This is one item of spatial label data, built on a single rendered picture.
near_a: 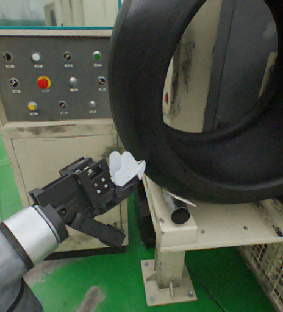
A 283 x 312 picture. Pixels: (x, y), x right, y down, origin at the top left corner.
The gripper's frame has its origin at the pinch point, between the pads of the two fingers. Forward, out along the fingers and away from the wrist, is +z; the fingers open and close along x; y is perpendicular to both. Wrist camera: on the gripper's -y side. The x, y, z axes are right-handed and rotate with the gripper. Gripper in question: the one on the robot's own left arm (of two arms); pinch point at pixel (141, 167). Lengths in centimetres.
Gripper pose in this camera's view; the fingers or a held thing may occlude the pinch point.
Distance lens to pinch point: 47.1
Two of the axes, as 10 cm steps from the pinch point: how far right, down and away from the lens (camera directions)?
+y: -3.4, -8.8, -3.4
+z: 6.7, -4.8, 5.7
